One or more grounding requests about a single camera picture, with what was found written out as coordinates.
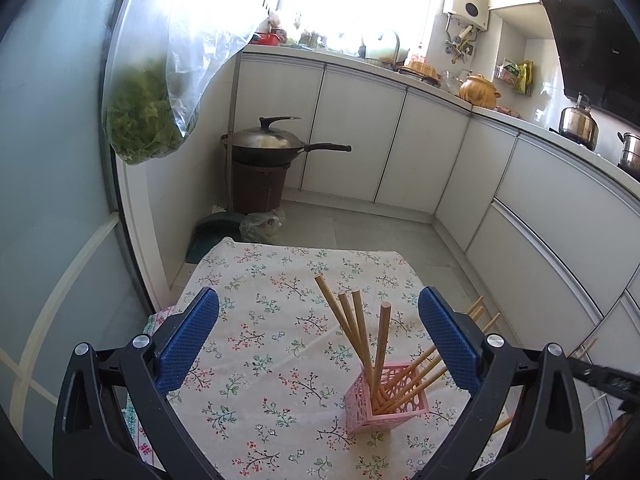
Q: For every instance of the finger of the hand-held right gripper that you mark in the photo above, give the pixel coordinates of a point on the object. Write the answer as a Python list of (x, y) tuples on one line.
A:
[(605, 377)]

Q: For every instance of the woven basket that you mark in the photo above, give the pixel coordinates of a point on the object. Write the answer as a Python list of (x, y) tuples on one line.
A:
[(420, 67)]

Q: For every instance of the steel wok lid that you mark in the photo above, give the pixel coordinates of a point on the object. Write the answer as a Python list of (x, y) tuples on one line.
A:
[(265, 137)]

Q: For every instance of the wall rack with packets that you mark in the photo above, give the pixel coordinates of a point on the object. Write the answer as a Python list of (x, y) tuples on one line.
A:
[(515, 75)]

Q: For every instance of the steel kettle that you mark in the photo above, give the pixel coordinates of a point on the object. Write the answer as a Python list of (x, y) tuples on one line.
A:
[(577, 125)]

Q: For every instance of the kitchen faucet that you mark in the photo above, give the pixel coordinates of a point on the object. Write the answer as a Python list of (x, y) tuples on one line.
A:
[(397, 45)]

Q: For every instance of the plastic bag of greens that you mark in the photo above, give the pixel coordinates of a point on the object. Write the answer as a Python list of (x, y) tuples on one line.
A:
[(145, 110)]

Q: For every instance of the steel cooking pot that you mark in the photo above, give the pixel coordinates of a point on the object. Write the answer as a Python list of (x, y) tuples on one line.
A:
[(631, 152)]

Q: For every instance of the green dustpan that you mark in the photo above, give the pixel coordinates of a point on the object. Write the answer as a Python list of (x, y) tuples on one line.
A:
[(210, 230)]

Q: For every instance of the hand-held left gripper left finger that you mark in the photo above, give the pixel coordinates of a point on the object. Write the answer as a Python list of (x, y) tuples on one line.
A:
[(187, 340)]

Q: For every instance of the white kitchen countertop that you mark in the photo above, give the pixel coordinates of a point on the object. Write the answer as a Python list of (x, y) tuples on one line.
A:
[(350, 60)]

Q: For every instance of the black range hood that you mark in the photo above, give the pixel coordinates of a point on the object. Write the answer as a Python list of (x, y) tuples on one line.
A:
[(590, 45)]

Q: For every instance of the white lower kitchen cabinets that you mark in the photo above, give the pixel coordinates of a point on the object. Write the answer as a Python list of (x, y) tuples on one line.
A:
[(360, 130)]

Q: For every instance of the red plastic basket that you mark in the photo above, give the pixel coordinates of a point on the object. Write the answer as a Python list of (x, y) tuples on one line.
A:
[(267, 39)]

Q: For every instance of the pink perforated utensil holder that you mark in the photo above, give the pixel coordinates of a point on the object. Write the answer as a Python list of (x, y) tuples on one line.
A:
[(400, 417)]

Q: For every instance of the black wok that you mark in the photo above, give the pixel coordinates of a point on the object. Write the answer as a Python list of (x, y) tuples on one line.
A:
[(260, 157)]

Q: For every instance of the crumpled clear plastic bag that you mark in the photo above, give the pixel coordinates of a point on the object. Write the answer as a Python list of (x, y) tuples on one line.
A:
[(260, 227)]

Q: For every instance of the floral tablecloth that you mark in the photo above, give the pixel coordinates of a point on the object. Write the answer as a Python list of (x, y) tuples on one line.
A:
[(280, 360)]

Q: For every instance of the golden clay pot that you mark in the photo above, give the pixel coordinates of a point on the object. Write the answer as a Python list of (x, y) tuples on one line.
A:
[(477, 92)]

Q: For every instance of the brown stool under wok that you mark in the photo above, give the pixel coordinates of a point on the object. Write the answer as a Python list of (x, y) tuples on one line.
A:
[(257, 190)]

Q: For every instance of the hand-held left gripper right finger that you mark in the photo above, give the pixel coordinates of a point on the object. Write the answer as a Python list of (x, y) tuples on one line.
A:
[(450, 335)]

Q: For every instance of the bunch of wooden chopsticks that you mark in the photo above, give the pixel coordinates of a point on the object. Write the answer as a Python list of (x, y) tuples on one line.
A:
[(385, 330)]

